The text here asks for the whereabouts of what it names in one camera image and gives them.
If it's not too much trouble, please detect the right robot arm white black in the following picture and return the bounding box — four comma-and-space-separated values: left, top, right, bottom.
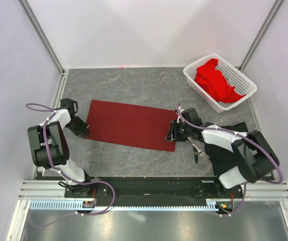
165, 106, 283, 198

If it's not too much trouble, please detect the blue-white cable duct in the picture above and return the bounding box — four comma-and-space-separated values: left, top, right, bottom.
30, 200, 219, 211

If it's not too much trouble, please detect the silver fork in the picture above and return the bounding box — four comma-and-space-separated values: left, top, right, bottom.
187, 137, 210, 160

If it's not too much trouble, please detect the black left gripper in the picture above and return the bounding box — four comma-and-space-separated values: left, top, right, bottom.
65, 116, 89, 138

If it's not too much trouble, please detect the white plastic basket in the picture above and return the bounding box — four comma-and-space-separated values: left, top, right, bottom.
183, 53, 257, 113

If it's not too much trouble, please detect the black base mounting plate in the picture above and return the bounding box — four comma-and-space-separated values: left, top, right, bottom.
60, 176, 243, 199

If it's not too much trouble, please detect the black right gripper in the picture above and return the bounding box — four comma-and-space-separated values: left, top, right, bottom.
164, 119, 191, 142

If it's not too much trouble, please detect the bright red cloth in basket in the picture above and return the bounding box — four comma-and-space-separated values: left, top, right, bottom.
194, 58, 245, 103

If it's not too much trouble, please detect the silver knife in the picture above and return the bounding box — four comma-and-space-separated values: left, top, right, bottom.
192, 144, 200, 164

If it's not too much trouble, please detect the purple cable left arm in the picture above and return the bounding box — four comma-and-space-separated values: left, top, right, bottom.
25, 102, 116, 228

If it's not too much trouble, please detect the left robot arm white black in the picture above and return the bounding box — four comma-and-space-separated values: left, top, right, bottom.
26, 98, 93, 197

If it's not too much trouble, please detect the dark red cloth napkin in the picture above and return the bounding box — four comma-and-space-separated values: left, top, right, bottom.
86, 99, 177, 152

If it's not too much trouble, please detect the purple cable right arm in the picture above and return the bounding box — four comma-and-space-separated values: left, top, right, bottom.
175, 104, 284, 218

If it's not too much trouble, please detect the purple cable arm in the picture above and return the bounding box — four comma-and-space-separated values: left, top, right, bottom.
175, 104, 284, 218
25, 102, 116, 228

